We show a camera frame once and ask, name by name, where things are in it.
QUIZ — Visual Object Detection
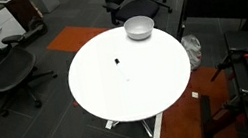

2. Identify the orange-handled clamp upper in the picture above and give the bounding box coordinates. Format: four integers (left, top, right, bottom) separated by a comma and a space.
211, 48, 248, 82

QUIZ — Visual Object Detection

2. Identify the white bowl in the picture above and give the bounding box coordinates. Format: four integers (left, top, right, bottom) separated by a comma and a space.
124, 15, 155, 41

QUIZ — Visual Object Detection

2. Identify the white marker with black cap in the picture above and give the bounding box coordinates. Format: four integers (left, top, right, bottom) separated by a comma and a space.
114, 58, 130, 82

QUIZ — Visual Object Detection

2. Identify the white plastic bag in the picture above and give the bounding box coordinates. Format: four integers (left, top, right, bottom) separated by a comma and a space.
181, 34, 202, 71

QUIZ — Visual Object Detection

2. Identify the black office chair at back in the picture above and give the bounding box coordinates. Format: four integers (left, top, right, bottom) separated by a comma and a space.
102, 0, 160, 25

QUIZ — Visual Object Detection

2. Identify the round white table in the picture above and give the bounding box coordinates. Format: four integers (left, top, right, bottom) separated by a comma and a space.
60, 16, 203, 138

